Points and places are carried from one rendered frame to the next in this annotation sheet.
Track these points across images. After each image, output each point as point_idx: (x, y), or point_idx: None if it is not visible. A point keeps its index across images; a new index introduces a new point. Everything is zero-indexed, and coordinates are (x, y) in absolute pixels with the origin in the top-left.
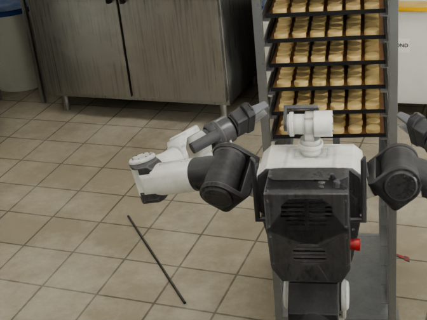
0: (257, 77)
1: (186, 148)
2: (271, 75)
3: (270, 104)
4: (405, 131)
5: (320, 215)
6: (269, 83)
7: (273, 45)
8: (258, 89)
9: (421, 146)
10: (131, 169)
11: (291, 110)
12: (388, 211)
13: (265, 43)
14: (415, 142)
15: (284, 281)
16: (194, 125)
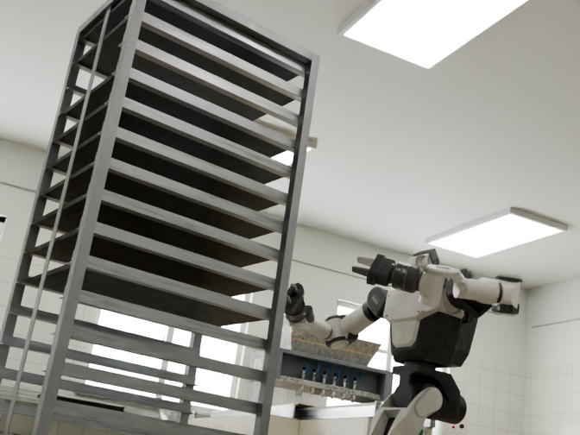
0: (294, 238)
1: (443, 285)
2: (247, 242)
3: (267, 276)
4: (290, 299)
5: (400, 340)
6: (266, 249)
7: (217, 205)
8: (292, 252)
9: (293, 312)
10: (520, 283)
11: (426, 253)
12: (187, 423)
13: (286, 202)
14: (293, 308)
15: (434, 387)
16: (431, 264)
